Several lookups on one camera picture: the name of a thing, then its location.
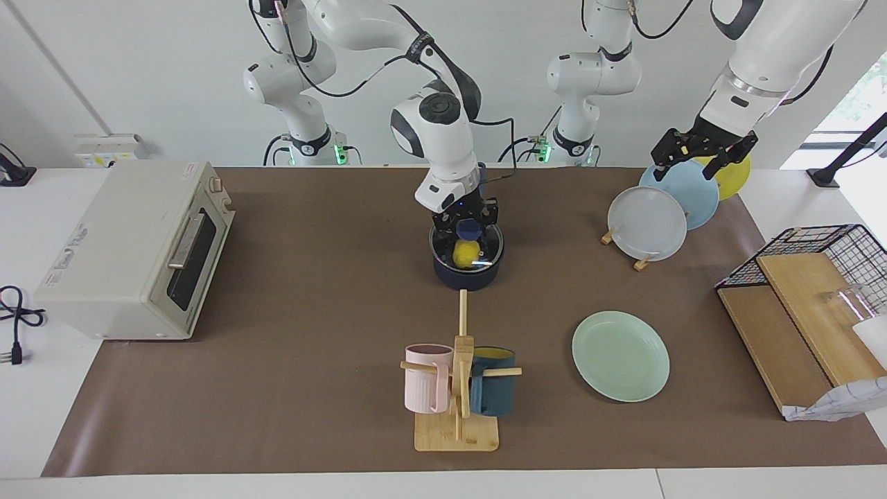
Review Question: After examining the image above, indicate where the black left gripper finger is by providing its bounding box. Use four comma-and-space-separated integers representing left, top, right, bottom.
650, 128, 694, 182
701, 133, 758, 182

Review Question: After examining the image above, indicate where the glass lid with blue knob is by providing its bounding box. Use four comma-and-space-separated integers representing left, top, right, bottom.
430, 218, 504, 272

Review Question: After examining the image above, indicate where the yellow plate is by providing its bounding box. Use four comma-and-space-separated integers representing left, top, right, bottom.
693, 154, 752, 201

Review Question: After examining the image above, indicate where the light blue plate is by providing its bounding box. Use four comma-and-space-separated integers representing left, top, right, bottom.
639, 159, 720, 231

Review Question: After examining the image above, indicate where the grey plate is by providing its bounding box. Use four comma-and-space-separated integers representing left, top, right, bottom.
608, 186, 688, 262

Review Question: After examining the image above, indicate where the wooden plate rack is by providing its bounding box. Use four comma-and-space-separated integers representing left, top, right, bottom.
601, 208, 690, 271

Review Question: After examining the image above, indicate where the pale green plate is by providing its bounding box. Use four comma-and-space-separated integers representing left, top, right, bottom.
572, 310, 671, 403

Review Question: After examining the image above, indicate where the black slanted stand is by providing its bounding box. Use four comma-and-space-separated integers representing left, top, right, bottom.
807, 111, 887, 188

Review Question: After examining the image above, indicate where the pink mug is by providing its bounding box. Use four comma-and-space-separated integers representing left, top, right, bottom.
405, 344, 455, 414

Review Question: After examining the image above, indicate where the dark blue mug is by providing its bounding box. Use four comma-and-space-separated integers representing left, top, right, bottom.
470, 347, 517, 417

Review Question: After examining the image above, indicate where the clear glass cup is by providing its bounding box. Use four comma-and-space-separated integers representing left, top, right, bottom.
823, 283, 875, 328

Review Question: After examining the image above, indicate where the wooden shelf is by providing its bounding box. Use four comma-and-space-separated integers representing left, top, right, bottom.
717, 253, 887, 417

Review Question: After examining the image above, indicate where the wooden mug tree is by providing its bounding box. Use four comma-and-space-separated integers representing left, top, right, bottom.
401, 290, 522, 453

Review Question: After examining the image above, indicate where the brown table mat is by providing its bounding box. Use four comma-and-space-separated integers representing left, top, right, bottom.
42, 166, 887, 478

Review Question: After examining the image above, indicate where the beige toaster oven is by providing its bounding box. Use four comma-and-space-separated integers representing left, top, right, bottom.
33, 161, 235, 340

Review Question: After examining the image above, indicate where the white power strip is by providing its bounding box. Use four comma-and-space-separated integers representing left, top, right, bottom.
75, 134, 148, 168

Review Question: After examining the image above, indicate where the black pot with blue handle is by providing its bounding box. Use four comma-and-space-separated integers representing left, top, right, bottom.
431, 163, 504, 290

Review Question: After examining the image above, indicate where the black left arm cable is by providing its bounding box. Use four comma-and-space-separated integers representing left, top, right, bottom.
627, 0, 834, 106

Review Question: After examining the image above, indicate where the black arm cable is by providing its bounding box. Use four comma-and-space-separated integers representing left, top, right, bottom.
627, 0, 834, 106
248, 0, 519, 186

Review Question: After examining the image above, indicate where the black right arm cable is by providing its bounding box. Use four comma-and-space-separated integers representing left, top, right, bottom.
248, 0, 519, 186

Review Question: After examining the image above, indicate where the black wire basket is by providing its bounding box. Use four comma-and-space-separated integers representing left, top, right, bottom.
715, 224, 887, 319

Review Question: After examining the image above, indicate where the black clamp with cable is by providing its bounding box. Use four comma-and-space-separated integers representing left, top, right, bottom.
0, 143, 37, 186

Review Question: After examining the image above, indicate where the black power cable with plug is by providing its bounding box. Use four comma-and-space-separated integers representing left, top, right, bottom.
0, 286, 46, 367

